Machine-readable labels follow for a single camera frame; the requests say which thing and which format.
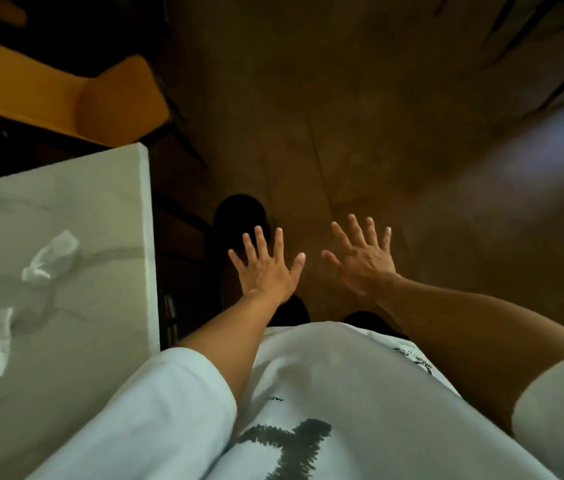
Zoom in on person's left hand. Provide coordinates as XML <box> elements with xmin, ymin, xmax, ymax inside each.
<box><xmin>228</xmin><ymin>225</ymin><xmax>307</xmax><ymax>306</ymax></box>

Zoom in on black trousers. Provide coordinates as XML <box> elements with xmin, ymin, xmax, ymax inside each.
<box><xmin>267</xmin><ymin>295</ymin><xmax>408</xmax><ymax>340</ymax></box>

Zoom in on orange upholstered chair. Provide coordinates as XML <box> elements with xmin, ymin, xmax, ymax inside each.
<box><xmin>0</xmin><ymin>29</ymin><xmax>171</xmax><ymax>148</ymax></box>

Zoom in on white marble table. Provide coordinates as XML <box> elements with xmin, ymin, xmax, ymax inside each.
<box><xmin>0</xmin><ymin>143</ymin><xmax>161</xmax><ymax>480</ymax></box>

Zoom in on person's left forearm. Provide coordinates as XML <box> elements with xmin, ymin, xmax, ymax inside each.
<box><xmin>174</xmin><ymin>289</ymin><xmax>283</xmax><ymax>406</ymax></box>

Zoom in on white printed t-shirt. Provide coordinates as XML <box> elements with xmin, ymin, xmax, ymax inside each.
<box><xmin>26</xmin><ymin>322</ymin><xmax>564</xmax><ymax>480</ymax></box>

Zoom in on person's right hand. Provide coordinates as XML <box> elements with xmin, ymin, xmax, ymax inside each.
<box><xmin>321</xmin><ymin>214</ymin><xmax>402</xmax><ymax>297</ymax></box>

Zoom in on person's right forearm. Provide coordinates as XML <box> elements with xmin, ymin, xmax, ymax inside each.
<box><xmin>374</xmin><ymin>275</ymin><xmax>564</xmax><ymax>435</ymax></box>

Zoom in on black shoe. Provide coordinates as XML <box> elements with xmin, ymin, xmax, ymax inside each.
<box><xmin>212</xmin><ymin>194</ymin><xmax>273</xmax><ymax>255</ymax></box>

